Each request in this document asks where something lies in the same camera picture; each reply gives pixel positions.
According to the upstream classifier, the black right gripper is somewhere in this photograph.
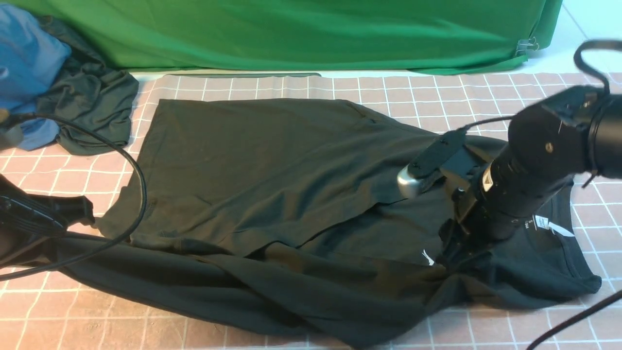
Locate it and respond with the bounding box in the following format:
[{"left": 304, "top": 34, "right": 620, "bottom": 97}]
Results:
[{"left": 439, "top": 86, "right": 613, "bottom": 267}]

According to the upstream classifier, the silver binder clip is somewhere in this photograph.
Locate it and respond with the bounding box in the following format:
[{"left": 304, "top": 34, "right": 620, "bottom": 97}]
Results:
[{"left": 515, "top": 37, "right": 540, "bottom": 57}]

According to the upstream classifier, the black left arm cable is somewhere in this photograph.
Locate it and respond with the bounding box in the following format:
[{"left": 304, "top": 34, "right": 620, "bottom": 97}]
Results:
[{"left": 0, "top": 113, "right": 148, "bottom": 281}]

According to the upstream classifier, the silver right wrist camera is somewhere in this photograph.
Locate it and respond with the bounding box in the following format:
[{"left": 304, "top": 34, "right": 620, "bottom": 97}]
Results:
[{"left": 396, "top": 128, "right": 467, "bottom": 199}]

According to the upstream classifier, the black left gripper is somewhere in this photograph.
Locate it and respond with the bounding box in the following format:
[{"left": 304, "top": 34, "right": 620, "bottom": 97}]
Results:
[{"left": 0, "top": 175, "right": 95, "bottom": 258}]

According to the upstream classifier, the dark gray long-sleeve shirt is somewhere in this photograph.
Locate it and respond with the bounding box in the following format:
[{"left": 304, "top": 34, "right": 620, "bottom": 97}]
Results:
[{"left": 61, "top": 98, "right": 602, "bottom": 349}]

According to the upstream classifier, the dark teal crumpled garment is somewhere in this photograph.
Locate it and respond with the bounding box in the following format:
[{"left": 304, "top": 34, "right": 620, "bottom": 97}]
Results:
[{"left": 36, "top": 16, "right": 138, "bottom": 147}]

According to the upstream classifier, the pink checkered table mat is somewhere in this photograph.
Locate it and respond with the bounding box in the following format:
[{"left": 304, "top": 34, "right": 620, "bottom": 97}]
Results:
[{"left": 0, "top": 73, "right": 621, "bottom": 350}]

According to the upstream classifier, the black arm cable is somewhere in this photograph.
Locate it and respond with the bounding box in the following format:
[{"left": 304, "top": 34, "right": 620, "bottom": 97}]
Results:
[
  {"left": 457, "top": 40, "right": 622, "bottom": 350},
  {"left": 0, "top": 113, "right": 148, "bottom": 281}
]

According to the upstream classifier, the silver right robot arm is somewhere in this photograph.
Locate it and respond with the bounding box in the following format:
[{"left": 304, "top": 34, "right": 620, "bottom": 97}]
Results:
[{"left": 441, "top": 86, "right": 622, "bottom": 266}]

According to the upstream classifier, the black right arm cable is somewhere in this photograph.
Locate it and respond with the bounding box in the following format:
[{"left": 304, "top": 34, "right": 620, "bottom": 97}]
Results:
[{"left": 457, "top": 40, "right": 622, "bottom": 350}]

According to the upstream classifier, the blue cloth garment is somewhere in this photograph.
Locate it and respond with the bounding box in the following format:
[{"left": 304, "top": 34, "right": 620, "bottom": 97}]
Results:
[{"left": 0, "top": 3, "right": 71, "bottom": 151}]

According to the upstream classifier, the green backdrop cloth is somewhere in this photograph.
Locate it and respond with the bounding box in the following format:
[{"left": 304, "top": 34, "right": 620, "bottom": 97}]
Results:
[{"left": 12, "top": 0, "right": 562, "bottom": 75}]

